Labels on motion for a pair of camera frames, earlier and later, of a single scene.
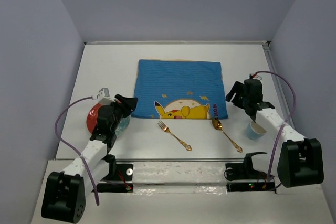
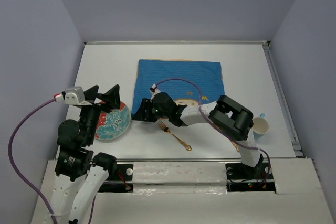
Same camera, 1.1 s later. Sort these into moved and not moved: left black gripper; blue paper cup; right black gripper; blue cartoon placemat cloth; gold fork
Moved: right black gripper; left black gripper
Not moved: blue cartoon placemat cloth; blue paper cup; gold fork
